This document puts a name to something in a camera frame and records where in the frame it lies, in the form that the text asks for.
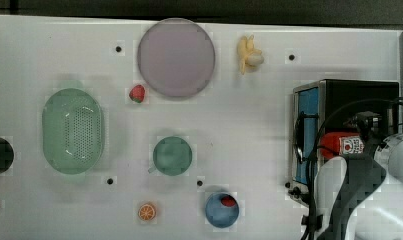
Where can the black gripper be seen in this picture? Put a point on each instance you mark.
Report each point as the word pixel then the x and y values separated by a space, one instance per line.
pixel 372 127

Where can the red plush ketchup bottle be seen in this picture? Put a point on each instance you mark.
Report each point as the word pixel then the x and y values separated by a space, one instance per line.
pixel 339 143

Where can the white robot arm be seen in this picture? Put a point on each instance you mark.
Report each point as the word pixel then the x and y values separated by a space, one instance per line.
pixel 360 196

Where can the silver black toaster oven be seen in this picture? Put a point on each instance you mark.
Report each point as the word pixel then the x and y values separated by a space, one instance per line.
pixel 322 107

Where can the peeled toy banana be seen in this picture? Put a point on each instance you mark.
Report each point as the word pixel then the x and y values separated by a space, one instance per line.
pixel 249 56

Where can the small red toy fruit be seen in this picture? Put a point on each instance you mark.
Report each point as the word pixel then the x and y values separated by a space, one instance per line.
pixel 228 201

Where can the blue cup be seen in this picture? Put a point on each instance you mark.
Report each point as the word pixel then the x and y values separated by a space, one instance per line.
pixel 219 215

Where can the green mug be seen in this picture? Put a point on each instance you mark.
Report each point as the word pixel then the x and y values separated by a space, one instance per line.
pixel 172 156

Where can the grey round plate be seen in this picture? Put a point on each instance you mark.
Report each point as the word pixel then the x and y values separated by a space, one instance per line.
pixel 176 57

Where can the toy strawberry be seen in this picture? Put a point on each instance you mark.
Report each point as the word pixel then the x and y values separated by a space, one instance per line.
pixel 137 93

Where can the toy orange half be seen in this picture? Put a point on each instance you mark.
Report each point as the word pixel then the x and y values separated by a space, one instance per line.
pixel 147 212

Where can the green oval colander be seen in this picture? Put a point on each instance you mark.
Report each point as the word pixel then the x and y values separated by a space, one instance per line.
pixel 73 131

